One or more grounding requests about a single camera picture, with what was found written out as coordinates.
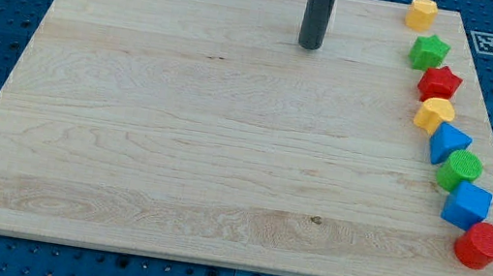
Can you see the light wooden board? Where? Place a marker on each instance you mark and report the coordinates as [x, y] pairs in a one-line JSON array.
[[199, 130]]

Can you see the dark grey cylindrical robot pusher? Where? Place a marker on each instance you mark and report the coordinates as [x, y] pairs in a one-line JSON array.
[[314, 23]]

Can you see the yellow heart block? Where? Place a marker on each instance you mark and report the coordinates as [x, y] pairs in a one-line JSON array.
[[432, 113]]

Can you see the blue triangle block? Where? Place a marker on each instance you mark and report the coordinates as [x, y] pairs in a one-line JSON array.
[[445, 140]]

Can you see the green star block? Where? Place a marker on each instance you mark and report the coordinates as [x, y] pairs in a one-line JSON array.
[[428, 52]]

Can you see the red star block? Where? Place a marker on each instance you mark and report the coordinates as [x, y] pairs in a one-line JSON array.
[[438, 83]]

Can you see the yellow hexagon block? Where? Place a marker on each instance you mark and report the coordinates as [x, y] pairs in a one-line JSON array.
[[421, 14]]

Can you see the green cylinder block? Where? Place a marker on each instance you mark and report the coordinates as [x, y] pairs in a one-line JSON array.
[[460, 165]]

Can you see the blue cube block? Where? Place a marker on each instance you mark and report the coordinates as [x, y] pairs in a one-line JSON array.
[[466, 205]]

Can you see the white fiducial marker tag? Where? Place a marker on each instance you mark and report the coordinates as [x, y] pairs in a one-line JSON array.
[[482, 42]]

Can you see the red cylinder block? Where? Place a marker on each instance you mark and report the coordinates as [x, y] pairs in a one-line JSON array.
[[474, 248]]

